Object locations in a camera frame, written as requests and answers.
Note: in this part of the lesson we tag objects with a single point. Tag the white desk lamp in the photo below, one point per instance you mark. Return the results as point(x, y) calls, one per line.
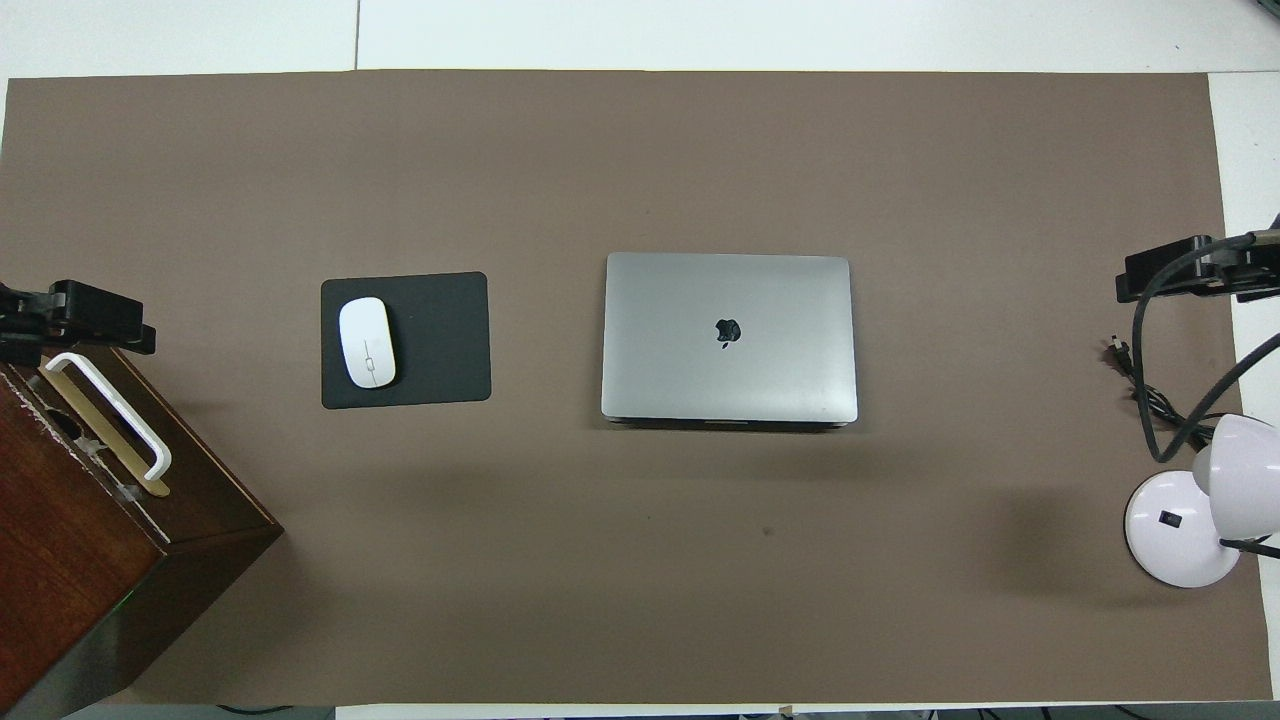
point(1175, 520)

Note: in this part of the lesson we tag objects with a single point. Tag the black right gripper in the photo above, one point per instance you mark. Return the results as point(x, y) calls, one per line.
point(1255, 270)

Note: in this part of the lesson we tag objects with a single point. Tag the silver laptop with apple logo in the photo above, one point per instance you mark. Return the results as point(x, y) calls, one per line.
point(690, 340)

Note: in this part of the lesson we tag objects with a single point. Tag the dark brown wooden box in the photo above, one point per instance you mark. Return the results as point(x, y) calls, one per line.
point(70, 560)

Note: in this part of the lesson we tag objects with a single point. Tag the white computer mouse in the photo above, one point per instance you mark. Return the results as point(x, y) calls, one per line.
point(366, 343)

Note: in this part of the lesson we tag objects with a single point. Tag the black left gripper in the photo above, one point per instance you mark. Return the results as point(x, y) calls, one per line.
point(25, 325)

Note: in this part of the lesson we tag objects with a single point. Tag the brown table mat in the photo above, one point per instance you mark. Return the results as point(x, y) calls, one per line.
point(640, 580)

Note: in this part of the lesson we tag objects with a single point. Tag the black mouse pad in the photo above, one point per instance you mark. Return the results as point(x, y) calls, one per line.
point(440, 340)

